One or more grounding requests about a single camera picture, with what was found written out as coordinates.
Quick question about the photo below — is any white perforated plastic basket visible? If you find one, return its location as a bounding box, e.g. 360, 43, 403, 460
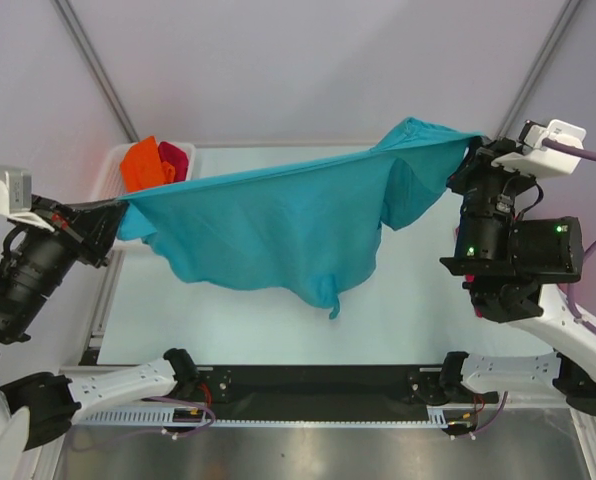
90, 141, 197, 255

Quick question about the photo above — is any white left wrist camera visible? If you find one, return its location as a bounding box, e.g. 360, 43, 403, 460
0, 165, 54, 232

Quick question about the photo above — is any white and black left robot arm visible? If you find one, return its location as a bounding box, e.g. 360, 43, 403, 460
0, 193, 199, 479

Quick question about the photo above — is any white slotted cable duct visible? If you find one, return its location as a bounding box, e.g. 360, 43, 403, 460
70, 403, 479, 430

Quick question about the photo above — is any crimson t shirt in basket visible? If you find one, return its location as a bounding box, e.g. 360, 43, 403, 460
158, 141, 189, 184

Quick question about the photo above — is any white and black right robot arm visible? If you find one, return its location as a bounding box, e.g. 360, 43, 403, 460
439, 138, 596, 417

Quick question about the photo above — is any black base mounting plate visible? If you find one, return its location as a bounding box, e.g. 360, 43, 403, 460
167, 365, 499, 423

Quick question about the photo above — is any teal t shirt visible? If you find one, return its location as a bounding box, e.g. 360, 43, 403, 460
117, 117, 475, 317

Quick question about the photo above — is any orange t shirt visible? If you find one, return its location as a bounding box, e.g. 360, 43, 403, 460
119, 136, 176, 193

